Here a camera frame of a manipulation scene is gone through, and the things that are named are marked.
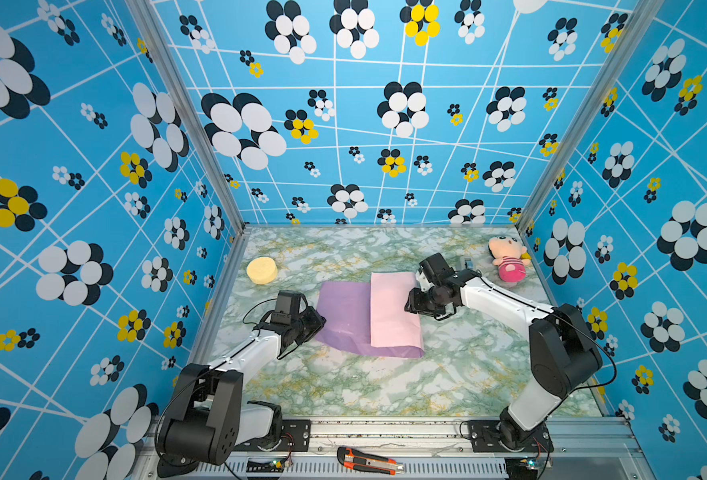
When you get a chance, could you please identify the purple wrapping paper sheet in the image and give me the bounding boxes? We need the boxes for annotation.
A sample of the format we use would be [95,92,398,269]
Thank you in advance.
[316,272,425,359]

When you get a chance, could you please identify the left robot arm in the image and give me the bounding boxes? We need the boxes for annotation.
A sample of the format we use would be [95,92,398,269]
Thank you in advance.
[155,291,326,477]

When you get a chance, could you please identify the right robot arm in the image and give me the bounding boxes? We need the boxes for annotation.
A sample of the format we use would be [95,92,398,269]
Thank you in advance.
[405,253,603,451]

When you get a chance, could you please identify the small grey white device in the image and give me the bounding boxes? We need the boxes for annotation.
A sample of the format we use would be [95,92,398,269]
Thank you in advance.
[461,257,475,271]

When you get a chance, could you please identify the yellow round sponge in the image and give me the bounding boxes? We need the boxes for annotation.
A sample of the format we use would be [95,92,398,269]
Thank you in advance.
[246,256,279,285]

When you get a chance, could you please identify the pink plush doll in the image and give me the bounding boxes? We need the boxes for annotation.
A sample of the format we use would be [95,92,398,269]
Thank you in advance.
[487,235,531,284]

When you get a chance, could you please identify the left small circuit board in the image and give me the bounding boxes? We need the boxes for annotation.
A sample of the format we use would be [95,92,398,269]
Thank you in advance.
[246,459,292,473]

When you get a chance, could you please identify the small circuit board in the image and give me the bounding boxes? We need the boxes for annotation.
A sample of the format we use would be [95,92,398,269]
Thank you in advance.
[505,458,541,479]
[246,459,292,473]

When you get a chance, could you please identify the orange black utility knife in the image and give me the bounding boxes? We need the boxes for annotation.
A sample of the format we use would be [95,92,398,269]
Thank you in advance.
[337,446,405,476]

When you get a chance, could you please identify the right small circuit board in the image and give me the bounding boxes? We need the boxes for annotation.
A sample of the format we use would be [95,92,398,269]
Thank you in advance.
[505,458,541,479]

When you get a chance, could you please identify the black computer mouse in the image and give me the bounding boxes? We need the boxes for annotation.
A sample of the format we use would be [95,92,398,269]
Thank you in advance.
[157,457,200,479]

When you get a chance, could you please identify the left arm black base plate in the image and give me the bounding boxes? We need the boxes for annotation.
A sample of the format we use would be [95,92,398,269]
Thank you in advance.
[235,419,312,453]

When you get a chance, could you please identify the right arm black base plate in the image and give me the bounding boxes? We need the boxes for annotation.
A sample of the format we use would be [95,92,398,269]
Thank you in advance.
[459,419,553,454]

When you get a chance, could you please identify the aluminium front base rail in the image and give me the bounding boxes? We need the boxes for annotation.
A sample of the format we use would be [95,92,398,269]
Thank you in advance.
[130,415,657,480]

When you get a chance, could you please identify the aluminium frame post right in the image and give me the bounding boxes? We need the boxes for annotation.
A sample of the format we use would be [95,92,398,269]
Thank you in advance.
[517,0,665,235]

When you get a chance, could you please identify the aluminium frame post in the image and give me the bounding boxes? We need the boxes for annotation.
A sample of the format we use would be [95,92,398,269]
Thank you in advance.
[127,0,245,237]
[517,0,665,235]

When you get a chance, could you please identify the aluminium frame post left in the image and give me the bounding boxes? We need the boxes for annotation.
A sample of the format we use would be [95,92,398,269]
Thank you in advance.
[127,0,245,237]

